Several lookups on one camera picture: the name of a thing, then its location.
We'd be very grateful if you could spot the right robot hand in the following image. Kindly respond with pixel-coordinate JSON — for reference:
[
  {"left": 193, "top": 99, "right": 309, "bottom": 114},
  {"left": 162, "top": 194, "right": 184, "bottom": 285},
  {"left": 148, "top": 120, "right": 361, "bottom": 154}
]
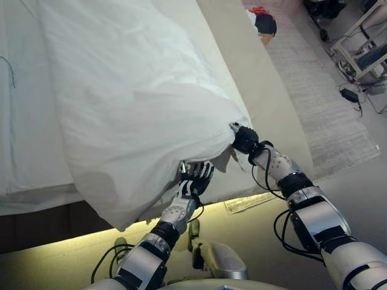
[{"left": 229, "top": 121, "right": 260, "bottom": 153}]

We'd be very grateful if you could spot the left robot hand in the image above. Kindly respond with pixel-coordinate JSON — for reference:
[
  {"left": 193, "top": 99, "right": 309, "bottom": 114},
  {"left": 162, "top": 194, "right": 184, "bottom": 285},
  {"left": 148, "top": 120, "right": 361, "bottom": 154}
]
[{"left": 177, "top": 160, "right": 215, "bottom": 202}]

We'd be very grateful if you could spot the white duvet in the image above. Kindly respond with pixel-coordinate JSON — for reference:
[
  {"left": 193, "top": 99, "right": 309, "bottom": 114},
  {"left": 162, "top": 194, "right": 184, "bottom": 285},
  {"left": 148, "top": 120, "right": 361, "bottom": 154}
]
[{"left": 36, "top": 0, "right": 252, "bottom": 232}]

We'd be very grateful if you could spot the white bed sheet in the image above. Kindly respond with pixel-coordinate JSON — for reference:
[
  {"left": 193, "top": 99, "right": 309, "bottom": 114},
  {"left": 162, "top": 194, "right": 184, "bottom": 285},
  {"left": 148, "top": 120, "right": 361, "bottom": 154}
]
[{"left": 0, "top": 0, "right": 76, "bottom": 217}]

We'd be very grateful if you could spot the right robot leg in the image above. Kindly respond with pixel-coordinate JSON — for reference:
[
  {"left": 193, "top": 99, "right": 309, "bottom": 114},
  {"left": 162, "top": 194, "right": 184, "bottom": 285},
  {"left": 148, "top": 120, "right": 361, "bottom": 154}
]
[{"left": 187, "top": 219, "right": 249, "bottom": 280}]

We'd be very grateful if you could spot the robot leg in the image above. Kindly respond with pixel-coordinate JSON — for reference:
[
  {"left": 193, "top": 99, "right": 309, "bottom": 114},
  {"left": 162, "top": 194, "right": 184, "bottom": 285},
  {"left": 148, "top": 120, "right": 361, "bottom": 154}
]
[
  {"left": 114, "top": 237, "right": 129, "bottom": 253},
  {"left": 187, "top": 219, "right": 249, "bottom": 280}
]

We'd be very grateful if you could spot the left robot leg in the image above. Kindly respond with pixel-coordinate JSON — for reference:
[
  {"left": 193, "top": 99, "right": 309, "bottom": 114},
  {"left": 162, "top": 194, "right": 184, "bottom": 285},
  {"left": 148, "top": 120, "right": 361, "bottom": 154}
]
[{"left": 114, "top": 237, "right": 129, "bottom": 253}]

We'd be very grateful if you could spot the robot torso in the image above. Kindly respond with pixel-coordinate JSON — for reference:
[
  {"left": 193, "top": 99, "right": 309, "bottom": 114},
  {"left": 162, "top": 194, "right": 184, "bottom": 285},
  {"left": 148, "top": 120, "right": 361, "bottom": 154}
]
[{"left": 163, "top": 279, "right": 252, "bottom": 290}]

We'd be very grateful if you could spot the black power adapter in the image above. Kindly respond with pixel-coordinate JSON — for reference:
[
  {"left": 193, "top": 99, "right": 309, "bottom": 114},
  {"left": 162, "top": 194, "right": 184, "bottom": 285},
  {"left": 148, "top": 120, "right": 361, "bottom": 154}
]
[{"left": 340, "top": 87, "right": 360, "bottom": 100}]

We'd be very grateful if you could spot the pile of clothes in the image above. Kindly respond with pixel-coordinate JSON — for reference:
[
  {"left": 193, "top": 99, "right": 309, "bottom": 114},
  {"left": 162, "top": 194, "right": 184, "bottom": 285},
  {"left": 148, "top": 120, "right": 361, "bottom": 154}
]
[{"left": 246, "top": 5, "right": 278, "bottom": 34}]

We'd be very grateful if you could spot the black equipment stand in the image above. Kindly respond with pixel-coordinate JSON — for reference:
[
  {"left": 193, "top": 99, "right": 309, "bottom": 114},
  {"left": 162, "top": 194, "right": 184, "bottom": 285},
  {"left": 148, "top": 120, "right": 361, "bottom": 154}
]
[{"left": 304, "top": 0, "right": 347, "bottom": 42}]

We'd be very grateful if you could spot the dark bed frame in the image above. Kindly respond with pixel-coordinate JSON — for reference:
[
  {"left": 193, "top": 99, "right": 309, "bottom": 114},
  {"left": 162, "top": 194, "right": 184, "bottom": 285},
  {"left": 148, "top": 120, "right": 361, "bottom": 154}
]
[{"left": 0, "top": 201, "right": 117, "bottom": 254}]

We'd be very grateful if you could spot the metal frame cart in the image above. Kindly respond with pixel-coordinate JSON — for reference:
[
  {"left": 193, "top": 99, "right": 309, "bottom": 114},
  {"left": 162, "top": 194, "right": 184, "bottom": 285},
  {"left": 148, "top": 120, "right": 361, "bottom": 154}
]
[{"left": 331, "top": 0, "right": 387, "bottom": 84}]

